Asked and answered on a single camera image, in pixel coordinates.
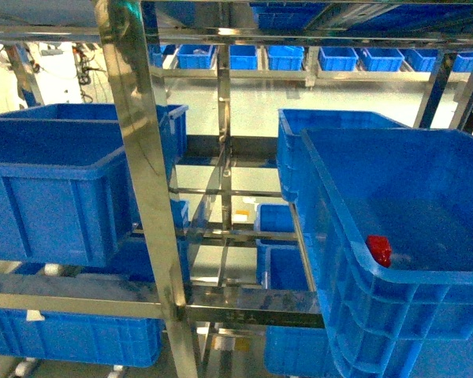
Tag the large blue crate right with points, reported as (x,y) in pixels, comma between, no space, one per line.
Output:
(415,187)

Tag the blue crate on rack middle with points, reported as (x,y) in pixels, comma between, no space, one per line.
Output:
(66,193)

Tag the red toy block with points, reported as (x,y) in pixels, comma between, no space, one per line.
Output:
(380,249)

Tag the steel flow rack shelf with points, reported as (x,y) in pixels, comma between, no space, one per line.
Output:
(126,30)

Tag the blue crate with white bag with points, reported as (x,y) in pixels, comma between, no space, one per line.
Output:
(127,341)

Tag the blue crate lower right rack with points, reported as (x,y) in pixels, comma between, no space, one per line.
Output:
(302,352)

